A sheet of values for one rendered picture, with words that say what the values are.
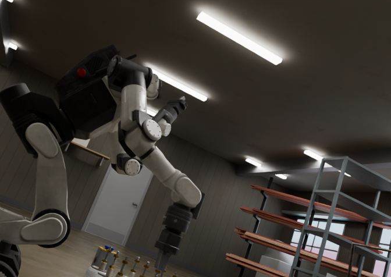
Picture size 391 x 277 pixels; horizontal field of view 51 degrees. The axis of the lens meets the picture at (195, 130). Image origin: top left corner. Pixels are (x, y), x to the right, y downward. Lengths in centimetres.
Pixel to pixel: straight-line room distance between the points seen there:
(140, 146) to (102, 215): 906
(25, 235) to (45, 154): 29
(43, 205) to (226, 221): 1002
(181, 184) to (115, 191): 907
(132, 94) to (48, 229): 57
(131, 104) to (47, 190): 48
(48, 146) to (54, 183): 14
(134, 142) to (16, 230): 54
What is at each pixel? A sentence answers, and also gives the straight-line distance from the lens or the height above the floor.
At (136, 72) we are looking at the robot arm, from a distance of 152.
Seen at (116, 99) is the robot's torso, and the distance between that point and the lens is 161.
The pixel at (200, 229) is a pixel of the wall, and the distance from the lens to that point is 1119.
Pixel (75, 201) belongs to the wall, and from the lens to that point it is 1033.
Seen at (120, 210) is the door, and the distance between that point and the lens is 1045.
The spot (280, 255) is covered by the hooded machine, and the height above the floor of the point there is 112.
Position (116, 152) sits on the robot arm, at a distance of 193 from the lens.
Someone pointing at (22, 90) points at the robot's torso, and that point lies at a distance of 168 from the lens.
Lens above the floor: 42
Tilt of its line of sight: 16 degrees up
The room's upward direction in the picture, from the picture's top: 21 degrees clockwise
